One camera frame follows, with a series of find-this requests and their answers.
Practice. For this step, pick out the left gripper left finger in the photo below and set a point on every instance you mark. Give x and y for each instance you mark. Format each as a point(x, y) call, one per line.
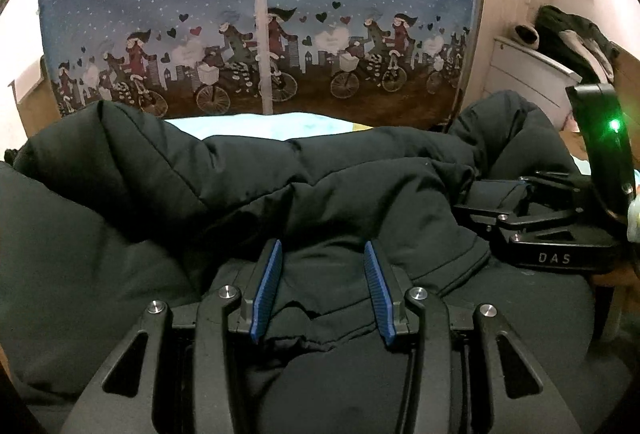
point(169, 373)

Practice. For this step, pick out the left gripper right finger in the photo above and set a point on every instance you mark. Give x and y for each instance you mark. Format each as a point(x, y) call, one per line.
point(469, 371)

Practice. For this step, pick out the black padded winter jacket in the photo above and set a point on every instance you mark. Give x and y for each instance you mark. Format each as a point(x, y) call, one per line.
point(111, 208)

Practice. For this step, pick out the pile of dark clothes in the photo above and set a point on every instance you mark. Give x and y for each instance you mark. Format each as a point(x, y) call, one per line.
point(577, 43)

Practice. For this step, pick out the white drawer cabinet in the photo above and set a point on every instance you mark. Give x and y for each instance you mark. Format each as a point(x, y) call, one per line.
point(536, 77)

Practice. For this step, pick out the wooden headboard panel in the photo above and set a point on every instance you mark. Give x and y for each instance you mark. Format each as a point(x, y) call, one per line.
point(626, 82)

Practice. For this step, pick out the black white plush toy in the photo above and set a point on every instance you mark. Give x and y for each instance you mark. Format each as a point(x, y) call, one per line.
point(526, 35)

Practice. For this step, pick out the colourful patchwork bed quilt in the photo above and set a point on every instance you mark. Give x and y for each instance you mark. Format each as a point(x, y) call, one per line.
point(278, 126)

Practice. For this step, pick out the blue fabric wardrobe cover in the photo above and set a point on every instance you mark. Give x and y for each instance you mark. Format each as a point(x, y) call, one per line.
point(373, 62)

